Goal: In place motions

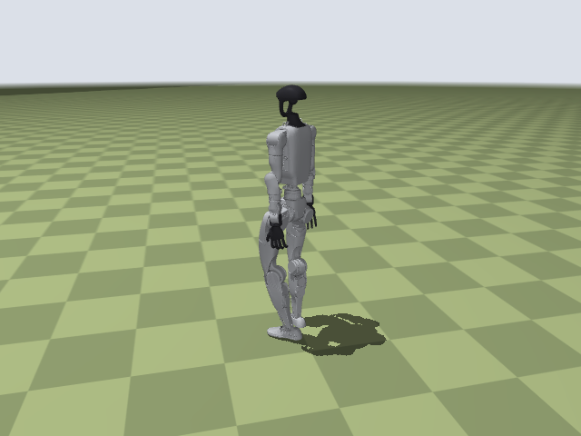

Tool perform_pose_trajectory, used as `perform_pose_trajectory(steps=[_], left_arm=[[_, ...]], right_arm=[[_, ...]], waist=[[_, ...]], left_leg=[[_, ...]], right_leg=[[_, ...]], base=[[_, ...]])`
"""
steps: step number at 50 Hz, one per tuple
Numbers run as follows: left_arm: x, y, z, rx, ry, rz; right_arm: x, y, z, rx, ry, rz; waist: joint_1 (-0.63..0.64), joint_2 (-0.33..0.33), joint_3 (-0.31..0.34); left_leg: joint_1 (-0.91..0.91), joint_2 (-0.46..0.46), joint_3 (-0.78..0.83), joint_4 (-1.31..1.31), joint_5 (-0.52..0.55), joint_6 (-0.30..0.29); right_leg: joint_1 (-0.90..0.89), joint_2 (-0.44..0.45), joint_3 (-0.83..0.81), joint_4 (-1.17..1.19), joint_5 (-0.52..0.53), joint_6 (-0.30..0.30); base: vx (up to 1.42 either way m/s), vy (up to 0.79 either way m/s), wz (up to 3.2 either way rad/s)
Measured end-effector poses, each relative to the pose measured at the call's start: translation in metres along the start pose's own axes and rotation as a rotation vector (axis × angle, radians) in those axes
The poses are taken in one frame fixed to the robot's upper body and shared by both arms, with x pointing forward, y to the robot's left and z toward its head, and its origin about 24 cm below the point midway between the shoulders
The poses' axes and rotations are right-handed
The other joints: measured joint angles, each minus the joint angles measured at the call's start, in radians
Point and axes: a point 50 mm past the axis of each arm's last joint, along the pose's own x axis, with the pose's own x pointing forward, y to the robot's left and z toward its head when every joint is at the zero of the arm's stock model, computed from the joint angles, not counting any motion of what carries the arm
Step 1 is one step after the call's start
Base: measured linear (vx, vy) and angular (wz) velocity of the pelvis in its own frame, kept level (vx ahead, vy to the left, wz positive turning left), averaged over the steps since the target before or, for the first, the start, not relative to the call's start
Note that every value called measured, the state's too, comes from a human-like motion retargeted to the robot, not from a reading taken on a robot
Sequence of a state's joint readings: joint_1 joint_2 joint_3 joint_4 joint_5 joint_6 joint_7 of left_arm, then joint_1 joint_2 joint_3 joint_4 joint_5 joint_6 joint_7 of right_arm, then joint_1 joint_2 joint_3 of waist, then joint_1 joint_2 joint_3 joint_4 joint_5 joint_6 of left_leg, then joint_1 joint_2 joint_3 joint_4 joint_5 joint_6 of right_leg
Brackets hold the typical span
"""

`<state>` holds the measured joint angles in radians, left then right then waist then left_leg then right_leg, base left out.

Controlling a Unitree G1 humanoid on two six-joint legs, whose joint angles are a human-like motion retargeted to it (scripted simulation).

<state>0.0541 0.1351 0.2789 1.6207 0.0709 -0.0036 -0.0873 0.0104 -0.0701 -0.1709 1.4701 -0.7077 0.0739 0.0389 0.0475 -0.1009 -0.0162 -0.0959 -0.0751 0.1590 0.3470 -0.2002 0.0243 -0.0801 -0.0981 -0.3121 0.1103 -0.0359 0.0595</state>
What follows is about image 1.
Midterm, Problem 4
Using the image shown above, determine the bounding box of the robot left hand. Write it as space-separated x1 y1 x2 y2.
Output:
266 214 288 250

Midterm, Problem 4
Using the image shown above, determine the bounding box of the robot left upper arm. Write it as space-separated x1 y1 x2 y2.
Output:
264 130 287 184

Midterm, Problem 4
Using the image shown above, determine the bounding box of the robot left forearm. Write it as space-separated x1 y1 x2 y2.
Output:
264 173 282 223

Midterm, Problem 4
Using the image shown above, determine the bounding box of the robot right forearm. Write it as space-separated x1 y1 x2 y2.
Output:
302 166 315 203

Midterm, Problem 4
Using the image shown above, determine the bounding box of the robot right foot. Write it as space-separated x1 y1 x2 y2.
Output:
291 313 306 328

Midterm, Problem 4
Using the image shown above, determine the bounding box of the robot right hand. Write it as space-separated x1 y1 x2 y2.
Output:
302 195 317 230

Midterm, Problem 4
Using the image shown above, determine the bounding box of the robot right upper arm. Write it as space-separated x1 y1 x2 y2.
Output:
310 125 317 172

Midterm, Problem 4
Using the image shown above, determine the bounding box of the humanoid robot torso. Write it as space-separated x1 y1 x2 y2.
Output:
275 118 312 222

